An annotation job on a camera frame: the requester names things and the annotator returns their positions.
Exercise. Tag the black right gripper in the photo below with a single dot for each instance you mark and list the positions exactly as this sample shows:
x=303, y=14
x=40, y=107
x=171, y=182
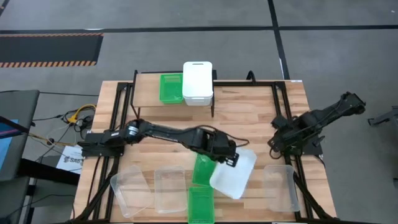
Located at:
x=281, y=124

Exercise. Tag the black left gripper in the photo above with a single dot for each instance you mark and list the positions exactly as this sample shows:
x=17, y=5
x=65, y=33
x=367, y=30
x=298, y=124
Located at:
x=217, y=144

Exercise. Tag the green plastic basket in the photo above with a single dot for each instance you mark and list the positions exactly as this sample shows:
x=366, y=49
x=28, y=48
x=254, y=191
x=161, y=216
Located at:
x=201, y=205
x=203, y=171
x=171, y=88

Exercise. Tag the clear plastic basket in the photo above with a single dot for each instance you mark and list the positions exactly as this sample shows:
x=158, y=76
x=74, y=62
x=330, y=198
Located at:
x=171, y=189
x=281, y=189
x=132, y=193

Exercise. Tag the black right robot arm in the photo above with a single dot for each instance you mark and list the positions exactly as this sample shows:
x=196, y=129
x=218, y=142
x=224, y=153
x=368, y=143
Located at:
x=326, y=115

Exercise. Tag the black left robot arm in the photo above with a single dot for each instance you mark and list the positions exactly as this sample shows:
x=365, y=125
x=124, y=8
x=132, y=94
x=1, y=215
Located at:
x=168, y=133

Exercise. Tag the black stand base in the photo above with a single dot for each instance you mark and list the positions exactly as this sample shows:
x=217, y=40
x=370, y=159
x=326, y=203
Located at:
x=385, y=117

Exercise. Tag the white printed paper sheet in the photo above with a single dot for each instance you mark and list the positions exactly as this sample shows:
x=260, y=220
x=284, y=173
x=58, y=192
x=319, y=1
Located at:
x=71, y=161

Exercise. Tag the black hazard-striped floor mat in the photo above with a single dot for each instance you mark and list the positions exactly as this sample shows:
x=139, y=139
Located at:
x=46, y=48

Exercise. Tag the grey side table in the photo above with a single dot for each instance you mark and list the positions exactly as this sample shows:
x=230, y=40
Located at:
x=18, y=105

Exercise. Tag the black aluminium station frame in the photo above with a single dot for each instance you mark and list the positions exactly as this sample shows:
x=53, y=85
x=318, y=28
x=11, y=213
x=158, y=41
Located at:
x=248, y=83

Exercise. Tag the wooden shelf with black frame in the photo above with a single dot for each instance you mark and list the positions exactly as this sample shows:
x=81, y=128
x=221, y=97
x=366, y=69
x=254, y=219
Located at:
x=146, y=93

